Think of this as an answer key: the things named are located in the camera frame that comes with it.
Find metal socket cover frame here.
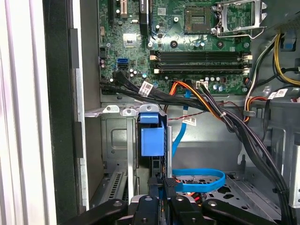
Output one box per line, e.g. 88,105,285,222
212,0,267,38

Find silver optical drive cage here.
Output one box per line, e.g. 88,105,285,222
243,99,300,211

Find orange yellow wire bundle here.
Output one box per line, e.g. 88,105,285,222
169,80,227,120

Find yellow and black wires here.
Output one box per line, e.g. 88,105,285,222
273,32,300,85

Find grey power supply unit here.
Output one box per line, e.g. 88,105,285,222
263,0,300,32

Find orange disk power wire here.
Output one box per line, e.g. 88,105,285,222
174,179,207,207

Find silver disk bay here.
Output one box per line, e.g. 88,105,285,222
84,104,173,202

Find CPU socket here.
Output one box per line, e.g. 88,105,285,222
184,6,213,35

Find hard disk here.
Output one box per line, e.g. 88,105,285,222
135,112,170,207

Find black RAM slot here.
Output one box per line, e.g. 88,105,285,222
153,61,251,75
149,49,253,62

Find blue plastic clip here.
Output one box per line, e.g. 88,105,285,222
280,34,297,51

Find blue data wire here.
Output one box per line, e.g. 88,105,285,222
172,90,227,193

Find black cable bundle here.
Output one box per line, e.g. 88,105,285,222
98,70,293,225

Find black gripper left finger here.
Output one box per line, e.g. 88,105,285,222
58,177,164,225

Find black open PC case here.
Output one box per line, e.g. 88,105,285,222
42,0,300,225

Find green motherboard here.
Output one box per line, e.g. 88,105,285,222
98,0,253,96

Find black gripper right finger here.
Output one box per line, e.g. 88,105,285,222
163,177,278,225

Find black graphics card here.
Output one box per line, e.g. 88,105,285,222
138,0,150,36

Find metal locking lever wire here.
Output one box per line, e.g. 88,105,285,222
216,26,268,40

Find tan expansion slot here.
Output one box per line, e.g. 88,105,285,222
120,0,128,20

